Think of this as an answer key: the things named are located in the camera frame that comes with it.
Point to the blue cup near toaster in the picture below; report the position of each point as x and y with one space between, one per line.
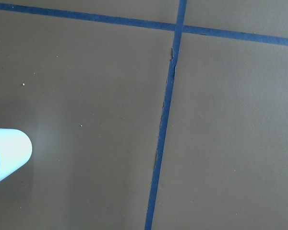
15 151

